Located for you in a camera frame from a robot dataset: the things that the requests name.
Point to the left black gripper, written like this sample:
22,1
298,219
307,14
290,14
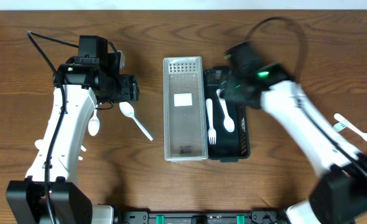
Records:
131,90

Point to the dark green plastic basket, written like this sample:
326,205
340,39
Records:
229,147

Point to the white label sticker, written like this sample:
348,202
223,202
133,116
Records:
183,99

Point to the white plastic spoon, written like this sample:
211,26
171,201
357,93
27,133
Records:
128,110

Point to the white plastic fork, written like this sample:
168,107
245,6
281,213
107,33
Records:
211,130

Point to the clear plastic basket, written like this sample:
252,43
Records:
185,129

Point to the pale green plastic fork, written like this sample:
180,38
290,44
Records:
340,125

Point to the cream plastic spoon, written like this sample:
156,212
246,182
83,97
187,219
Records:
228,121

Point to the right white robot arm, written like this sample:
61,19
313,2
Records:
341,194

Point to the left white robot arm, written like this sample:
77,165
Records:
49,193

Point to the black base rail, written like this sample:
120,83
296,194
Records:
252,217

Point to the small white spoon under arm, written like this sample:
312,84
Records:
94,124

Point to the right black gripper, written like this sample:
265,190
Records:
233,94

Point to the white fork far right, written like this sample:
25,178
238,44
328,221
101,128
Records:
351,126

